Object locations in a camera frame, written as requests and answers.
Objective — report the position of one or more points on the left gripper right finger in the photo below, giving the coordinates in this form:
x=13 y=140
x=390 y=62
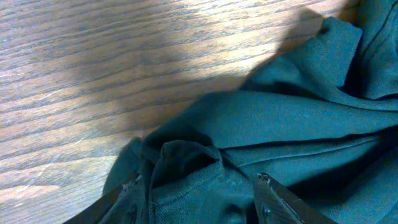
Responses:
x=275 y=204

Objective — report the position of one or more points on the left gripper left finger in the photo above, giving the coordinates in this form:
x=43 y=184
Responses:
x=121 y=205

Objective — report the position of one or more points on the black t-shirt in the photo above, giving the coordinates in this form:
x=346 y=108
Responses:
x=320 y=119

